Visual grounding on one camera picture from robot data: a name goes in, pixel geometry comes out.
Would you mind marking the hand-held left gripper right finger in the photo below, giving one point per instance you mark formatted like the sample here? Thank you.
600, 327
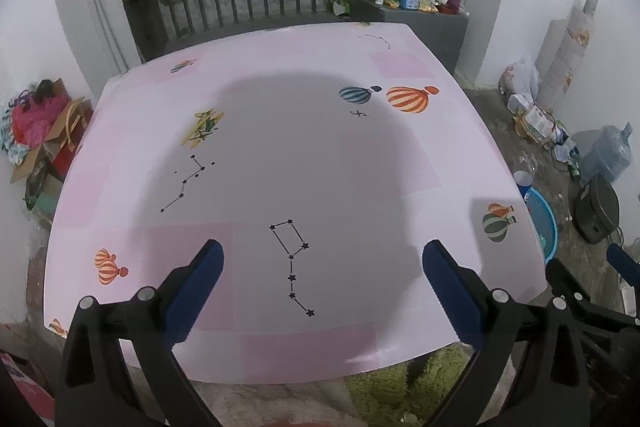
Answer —
455, 297

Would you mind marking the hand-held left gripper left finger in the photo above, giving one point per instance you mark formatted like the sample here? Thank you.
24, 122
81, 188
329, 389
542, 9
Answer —
197, 289

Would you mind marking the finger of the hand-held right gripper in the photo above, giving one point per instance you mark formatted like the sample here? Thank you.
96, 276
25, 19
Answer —
570, 287
622, 263

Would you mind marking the blue plastic basin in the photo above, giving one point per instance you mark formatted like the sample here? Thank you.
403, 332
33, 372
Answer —
545, 217

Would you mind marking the black cooker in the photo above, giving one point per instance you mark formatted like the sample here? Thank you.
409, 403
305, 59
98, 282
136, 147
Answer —
595, 209

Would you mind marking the large water jug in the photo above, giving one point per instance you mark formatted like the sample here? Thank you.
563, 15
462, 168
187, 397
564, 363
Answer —
605, 152

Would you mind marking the green fluffy cloth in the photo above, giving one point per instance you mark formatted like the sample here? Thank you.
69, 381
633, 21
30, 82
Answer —
390, 389

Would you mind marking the white fluffy cloth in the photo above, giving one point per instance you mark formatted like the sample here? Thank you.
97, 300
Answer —
280, 404

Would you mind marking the printed carton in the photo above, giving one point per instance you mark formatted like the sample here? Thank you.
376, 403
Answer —
537, 122

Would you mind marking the pink printed paper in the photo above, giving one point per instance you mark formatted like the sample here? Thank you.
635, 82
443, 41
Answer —
25, 387

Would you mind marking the brown paper bag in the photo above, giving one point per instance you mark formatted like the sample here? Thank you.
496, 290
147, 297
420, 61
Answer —
70, 137

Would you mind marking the cardboard box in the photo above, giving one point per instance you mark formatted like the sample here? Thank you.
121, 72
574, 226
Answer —
27, 172

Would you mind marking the white plastic bag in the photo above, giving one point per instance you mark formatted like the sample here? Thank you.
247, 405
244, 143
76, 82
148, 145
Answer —
517, 77

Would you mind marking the rolled printed wallpaper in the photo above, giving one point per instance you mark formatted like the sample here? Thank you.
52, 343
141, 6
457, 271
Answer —
562, 52

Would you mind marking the pink bag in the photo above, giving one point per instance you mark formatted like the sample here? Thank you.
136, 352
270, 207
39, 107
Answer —
35, 122

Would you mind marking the grey cabinet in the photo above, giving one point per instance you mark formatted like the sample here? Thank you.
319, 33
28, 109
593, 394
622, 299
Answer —
425, 29

